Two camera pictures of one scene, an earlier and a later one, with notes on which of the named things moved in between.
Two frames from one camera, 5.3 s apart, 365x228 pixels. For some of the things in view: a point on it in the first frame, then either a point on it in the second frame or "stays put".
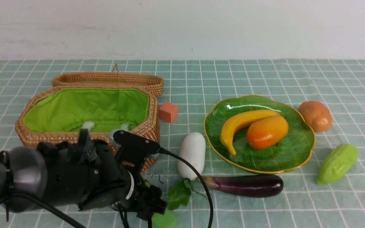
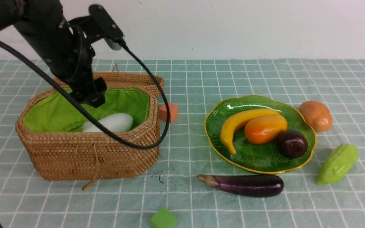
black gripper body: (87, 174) → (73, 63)
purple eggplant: (254, 185) stays put
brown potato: (316, 115) stays put
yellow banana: (228, 124) stays put
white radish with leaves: (192, 147) → (115, 123)
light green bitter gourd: (337, 163) stays put
